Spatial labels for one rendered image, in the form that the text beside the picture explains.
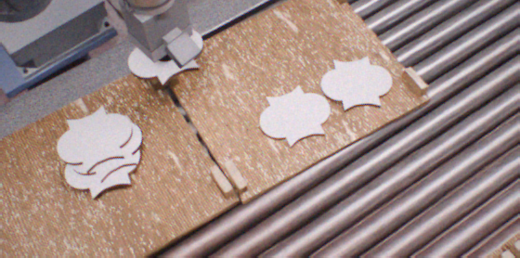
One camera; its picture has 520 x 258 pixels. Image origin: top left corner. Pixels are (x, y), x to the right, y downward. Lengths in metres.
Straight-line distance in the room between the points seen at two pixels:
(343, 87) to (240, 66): 0.21
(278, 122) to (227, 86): 0.13
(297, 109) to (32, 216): 0.51
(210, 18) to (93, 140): 0.39
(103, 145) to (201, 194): 0.19
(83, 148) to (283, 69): 0.41
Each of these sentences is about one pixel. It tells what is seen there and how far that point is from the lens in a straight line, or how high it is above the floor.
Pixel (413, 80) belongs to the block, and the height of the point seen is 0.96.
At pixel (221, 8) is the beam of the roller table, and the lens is 1.41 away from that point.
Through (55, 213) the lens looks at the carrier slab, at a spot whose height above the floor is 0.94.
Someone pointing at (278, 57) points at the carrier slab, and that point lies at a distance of 1.30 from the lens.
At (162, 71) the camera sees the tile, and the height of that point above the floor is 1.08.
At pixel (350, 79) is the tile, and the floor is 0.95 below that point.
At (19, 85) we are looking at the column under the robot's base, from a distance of 1.45.
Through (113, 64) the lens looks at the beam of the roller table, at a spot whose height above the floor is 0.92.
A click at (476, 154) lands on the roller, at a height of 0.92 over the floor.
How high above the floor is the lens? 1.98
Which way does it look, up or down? 58 degrees down
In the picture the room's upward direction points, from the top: 4 degrees counter-clockwise
